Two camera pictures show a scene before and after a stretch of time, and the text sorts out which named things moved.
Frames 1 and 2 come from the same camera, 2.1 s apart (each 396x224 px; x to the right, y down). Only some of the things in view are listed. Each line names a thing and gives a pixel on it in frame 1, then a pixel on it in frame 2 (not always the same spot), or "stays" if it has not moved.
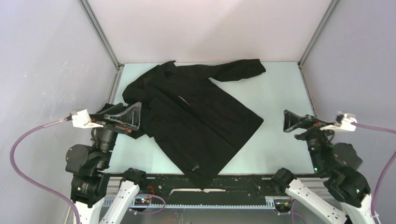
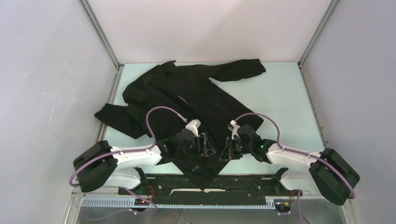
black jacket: (194, 122) stays
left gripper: (130, 117) -> (205, 149)
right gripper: (291, 120) -> (229, 153)
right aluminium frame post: (311, 45) stays
